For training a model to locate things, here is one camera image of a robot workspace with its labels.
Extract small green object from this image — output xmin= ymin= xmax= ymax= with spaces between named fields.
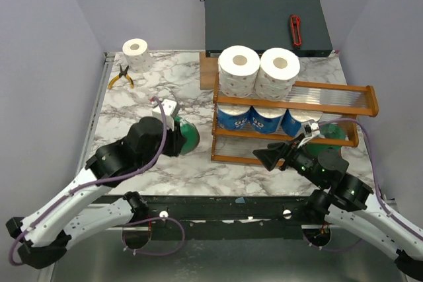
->
xmin=175 ymin=116 xmax=200 ymax=155

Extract blue paper roll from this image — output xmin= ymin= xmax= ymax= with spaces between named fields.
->
xmin=281 ymin=109 xmax=323 ymax=137

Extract green paper roll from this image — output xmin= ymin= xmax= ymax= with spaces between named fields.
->
xmin=305 ymin=123 xmax=346 ymax=157

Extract blue object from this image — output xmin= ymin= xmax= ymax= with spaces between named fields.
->
xmin=217 ymin=104 xmax=250 ymax=130

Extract orange wooden shelf rack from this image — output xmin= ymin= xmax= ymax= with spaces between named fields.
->
xmin=211 ymin=81 xmax=379 ymax=164

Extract white red-dotted paper roll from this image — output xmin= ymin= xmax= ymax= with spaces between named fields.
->
xmin=217 ymin=46 xmax=260 ymax=98

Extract plain white paper roll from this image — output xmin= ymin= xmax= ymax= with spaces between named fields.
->
xmin=122 ymin=38 xmax=153 ymax=73

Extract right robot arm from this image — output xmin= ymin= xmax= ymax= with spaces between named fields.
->
xmin=252 ymin=135 xmax=422 ymax=281

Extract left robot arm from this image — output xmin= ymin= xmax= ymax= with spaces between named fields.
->
xmin=6 ymin=116 xmax=188 ymax=269

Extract brown wooden board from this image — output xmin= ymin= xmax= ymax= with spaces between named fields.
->
xmin=199 ymin=52 xmax=218 ymax=90

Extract black yellow pliers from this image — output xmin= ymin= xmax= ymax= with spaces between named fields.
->
xmin=108 ymin=65 xmax=134 ymax=89

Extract red black utility knife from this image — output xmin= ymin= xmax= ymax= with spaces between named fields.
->
xmin=289 ymin=15 xmax=302 ymax=48

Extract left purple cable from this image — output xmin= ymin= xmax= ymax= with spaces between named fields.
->
xmin=8 ymin=96 xmax=186 ymax=266

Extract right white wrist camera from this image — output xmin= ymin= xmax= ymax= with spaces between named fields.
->
xmin=298 ymin=120 xmax=320 ymax=147

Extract dark grey rack-mount device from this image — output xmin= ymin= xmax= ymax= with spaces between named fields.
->
xmin=200 ymin=0 xmax=333 ymax=57

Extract aluminium frame rail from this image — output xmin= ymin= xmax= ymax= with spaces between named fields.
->
xmin=38 ymin=52 xmax=116 ymax=282

